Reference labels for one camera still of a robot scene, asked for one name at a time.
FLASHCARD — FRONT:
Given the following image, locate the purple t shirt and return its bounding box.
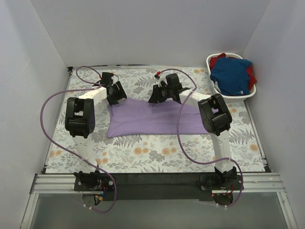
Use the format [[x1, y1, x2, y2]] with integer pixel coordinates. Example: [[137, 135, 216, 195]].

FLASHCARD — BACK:
[[107, 98, 208, 137]]

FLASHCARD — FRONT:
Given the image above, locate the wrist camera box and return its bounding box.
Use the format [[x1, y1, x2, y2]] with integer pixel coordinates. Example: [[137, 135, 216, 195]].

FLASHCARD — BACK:
[[100, 72, 114, 85], [154, 71, 167, 86]]

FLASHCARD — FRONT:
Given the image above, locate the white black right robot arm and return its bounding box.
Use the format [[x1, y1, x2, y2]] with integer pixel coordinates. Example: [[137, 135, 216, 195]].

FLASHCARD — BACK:
[[149, 72, 238, 190]]

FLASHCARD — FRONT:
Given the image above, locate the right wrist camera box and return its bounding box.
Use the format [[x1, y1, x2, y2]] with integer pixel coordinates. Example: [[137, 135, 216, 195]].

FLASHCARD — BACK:
[[154, 71, 167, 86]]

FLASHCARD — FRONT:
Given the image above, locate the aluminium front frame rail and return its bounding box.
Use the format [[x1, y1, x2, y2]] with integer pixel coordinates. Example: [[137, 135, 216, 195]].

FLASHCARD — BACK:
[[30, 173, 286, 194]]

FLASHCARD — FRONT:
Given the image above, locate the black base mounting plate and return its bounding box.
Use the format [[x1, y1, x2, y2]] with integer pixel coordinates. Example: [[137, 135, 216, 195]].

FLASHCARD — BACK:
[[73, 171, 242, 201]]

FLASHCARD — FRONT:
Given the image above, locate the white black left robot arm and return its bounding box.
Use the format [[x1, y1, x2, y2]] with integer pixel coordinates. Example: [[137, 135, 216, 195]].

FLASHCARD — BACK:
[[65, 72, 127, 191]]

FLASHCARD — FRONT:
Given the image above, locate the blue t shirt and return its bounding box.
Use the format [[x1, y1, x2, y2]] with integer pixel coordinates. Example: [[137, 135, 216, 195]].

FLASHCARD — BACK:
[[209, 56, 253, 96]]

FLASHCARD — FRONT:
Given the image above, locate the red t shirt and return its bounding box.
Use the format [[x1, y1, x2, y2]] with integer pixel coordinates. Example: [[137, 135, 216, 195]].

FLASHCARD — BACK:
[[209, 52, 257, 91]]

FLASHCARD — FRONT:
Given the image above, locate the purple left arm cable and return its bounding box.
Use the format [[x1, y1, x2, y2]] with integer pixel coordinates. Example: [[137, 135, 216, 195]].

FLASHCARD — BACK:
[[40, 66, 117, 213]]

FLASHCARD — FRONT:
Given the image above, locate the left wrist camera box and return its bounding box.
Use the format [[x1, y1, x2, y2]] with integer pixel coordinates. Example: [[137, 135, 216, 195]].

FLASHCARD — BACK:
[[100, 72, 114, 85]]

